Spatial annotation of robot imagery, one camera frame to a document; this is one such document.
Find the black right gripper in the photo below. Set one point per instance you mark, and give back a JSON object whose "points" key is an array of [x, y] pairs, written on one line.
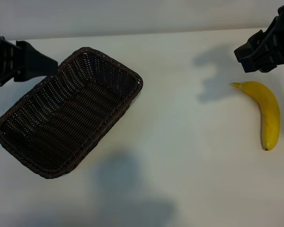
{"points": [[277, 42]]}

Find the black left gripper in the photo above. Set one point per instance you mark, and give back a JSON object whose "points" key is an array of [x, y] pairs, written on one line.
{"points": [[2, 59]]}

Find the dark brown wicker basket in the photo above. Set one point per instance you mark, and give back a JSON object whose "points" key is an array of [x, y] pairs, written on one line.
{"points": [[68, 113]]}

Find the yellow banana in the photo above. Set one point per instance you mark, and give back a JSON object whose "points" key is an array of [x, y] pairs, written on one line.
{"points": [[269, 111]]}

